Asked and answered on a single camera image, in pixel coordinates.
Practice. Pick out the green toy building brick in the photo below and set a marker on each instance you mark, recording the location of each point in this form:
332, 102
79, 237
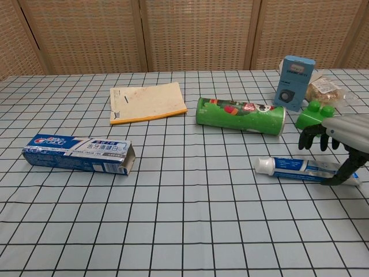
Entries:
310, 116

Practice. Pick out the clear bag of pastry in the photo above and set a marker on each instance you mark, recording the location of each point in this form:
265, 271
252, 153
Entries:
324, 89

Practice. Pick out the small light blue carton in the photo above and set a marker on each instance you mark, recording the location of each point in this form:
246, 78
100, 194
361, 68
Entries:
291, 86

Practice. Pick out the light blue checkered tablecloth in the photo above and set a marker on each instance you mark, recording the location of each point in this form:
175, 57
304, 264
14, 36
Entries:
173, 216

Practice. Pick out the green chips can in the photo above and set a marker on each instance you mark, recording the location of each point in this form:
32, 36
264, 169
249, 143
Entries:
239, 115

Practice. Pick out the cream notepad with orange edge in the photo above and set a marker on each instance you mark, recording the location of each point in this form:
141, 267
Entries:
147, 101

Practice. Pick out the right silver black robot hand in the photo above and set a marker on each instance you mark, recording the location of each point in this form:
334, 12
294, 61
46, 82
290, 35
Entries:
348, 131

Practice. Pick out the blue white toothpaste tube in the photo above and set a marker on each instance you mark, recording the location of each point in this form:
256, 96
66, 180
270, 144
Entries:
297, 168

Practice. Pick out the woven bamboo folding screen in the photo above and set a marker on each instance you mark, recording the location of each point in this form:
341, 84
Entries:
187, 34

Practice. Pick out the blue white toothpaste box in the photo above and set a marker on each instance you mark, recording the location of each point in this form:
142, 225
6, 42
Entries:
72, 153

